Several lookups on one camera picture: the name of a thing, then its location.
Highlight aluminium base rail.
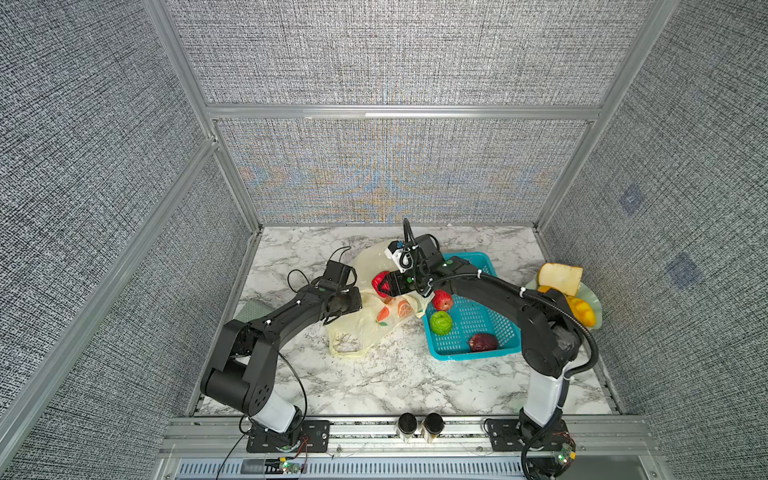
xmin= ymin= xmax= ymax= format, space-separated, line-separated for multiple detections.
xmin=150 ymin=415 xmax=673 ymax=479

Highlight right black knob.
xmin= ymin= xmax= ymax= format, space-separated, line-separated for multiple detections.
xmin=422 ymin=412 xmax=445 ymax=443

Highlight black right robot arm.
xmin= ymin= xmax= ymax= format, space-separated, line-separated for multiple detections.
xmin=379 ymin=219 xmax=599 ymax=449

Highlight bread slice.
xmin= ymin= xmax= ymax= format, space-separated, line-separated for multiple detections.
xmin=537 ymin=263 xmax=584 ymax=296

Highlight bright red apple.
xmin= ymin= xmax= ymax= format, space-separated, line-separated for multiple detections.
xmin=371 ymin=271 xmax=391 ymax=300

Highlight right circuit board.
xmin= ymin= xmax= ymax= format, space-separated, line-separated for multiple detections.
xmin=542 ymin=444 xmax=576 ymax=477

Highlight dark red apple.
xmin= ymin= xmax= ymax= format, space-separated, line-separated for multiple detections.
xmin=468 ymin=332 xmax=499 ymax=352

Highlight teal plastic basket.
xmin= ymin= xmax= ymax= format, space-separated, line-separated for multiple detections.
xmin=419 ymin=251 xmax=523 ymax=361

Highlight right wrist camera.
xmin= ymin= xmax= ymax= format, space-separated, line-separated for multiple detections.
xmin=385 ymin=240 xmax=416 ymax=273

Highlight round orange bun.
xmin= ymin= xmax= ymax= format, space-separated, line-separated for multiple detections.
xmin=537 ymin=285 xmax=566 ymax=299

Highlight light green plate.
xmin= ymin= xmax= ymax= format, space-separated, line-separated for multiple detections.
xmin=525 ymin=276 xmax=602 ymax=330

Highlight green mesh cloth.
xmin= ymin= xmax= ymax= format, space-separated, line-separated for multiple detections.
xmin=234 ymin=300 xmax=272 ymax=323

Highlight green circuit board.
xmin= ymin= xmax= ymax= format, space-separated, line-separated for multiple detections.
xmin=264 ymin=457 xmax=305 ymax=475

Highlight black knob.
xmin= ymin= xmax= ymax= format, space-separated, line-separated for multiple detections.
xmin=422 ymin=412 xmax=445 ymax=443
xmin=396 ymin=412 xmax=418 ymax=442

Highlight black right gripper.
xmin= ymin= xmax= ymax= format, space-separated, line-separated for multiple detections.
xmin=373 ymin=265 xmax=430 ymax=298

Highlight yellow fruit pieces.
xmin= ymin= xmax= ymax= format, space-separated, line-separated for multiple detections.
xmin=566 ymin=296 xmax=597 ymax=329

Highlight yellowish printed plastic bag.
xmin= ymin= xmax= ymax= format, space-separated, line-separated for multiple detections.
xmin=326 ymin=240 xmax=431 ymax=358

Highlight left black knob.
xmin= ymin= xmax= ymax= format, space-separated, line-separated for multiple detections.
xmin=396 ymin=412 xmax=418 ymax=442

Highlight green apple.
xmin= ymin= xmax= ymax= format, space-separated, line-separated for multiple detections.
xmin=429 ymin=311 xmax=453 ymax=336

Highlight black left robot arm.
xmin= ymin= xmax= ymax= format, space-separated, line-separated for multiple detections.
xmin=200 ymin=260 xmax=362 ymax=434

